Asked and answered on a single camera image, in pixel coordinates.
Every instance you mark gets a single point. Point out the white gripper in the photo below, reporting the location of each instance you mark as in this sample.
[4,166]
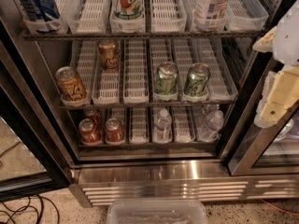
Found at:
[287,37]

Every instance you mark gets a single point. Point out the orange can shelf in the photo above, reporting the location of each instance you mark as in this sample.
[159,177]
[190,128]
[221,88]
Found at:
[109,55]

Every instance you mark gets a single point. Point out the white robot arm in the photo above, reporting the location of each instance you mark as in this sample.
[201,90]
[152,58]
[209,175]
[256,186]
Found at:
[286,38]

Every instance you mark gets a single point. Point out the green can right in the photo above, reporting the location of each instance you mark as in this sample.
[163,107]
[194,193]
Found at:
[198,75]

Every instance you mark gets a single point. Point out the green can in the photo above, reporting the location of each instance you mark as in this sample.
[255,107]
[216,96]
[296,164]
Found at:
[166,79]
[198,75]

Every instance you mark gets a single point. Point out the white labelled bottle top shelf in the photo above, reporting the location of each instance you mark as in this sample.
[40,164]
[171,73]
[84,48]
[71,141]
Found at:
[210,9]

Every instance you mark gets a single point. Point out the green can left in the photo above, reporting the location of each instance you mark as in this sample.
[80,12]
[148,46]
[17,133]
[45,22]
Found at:
[166,79]

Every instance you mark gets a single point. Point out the stainless steel fridge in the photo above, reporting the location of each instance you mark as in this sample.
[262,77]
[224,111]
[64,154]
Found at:
[185,168]

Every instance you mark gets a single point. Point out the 7up bottle top shelf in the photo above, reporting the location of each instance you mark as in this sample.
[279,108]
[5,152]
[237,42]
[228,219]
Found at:
[127,9]

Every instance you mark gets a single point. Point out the red can front right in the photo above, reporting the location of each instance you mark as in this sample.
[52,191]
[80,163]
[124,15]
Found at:
[114,130]

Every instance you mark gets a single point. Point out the red can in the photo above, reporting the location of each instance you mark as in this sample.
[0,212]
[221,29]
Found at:
[94,114]
[114,130]
[89,131]

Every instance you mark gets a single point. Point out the red can rear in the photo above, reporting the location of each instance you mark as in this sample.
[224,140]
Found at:
[94,114]

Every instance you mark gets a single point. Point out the red can front left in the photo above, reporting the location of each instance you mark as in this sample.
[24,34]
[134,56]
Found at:
[89,131]

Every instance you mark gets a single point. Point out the orange can front left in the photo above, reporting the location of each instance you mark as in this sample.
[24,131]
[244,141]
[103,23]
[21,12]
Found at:
[70,84]

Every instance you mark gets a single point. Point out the blue bottle top shelf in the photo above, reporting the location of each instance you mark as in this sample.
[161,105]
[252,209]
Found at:
[41,10]

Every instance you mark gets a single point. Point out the glass fridge door left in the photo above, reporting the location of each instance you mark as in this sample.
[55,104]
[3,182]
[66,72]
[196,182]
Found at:
[29,163]

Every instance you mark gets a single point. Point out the clear water bottle rear right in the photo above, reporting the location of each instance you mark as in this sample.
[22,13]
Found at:
[206,109]

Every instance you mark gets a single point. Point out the clear water bottle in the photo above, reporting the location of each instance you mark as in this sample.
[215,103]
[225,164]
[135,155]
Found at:
[211,126]
[206,109]
[162,127]

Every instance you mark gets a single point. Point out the clear water bottle centre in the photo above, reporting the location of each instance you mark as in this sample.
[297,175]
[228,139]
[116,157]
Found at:
[162,127]

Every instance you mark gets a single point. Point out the clear plastic bin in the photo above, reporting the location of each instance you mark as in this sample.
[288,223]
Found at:
[156,211]

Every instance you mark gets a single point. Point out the top wire shelf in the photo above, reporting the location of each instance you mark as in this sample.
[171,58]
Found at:
[55,37]

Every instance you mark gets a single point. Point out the wire shelf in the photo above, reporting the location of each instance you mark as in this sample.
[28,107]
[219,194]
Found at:
[156,104]
[55,37]

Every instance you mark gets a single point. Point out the middle wire shelf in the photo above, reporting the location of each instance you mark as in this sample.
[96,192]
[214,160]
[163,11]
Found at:
[156,104]

